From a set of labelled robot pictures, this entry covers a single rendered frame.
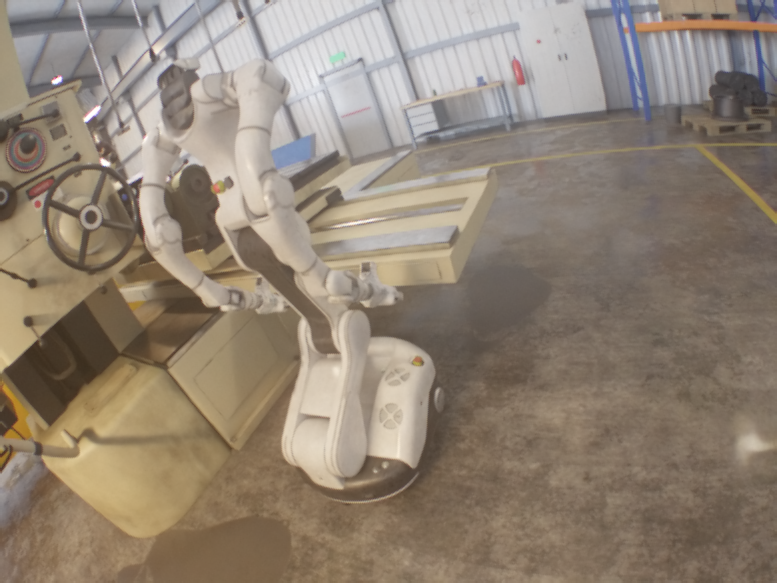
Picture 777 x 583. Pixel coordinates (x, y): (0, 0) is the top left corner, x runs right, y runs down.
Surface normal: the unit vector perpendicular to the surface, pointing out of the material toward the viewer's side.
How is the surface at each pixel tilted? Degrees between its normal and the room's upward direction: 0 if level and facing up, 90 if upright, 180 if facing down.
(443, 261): 90
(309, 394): 23
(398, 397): 38
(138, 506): 90
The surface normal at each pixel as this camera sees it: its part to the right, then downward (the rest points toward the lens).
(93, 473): 0.54, 0.25
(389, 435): -0.46, -0.30
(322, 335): -0.45, 0.08
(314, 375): -0.42, -0.54
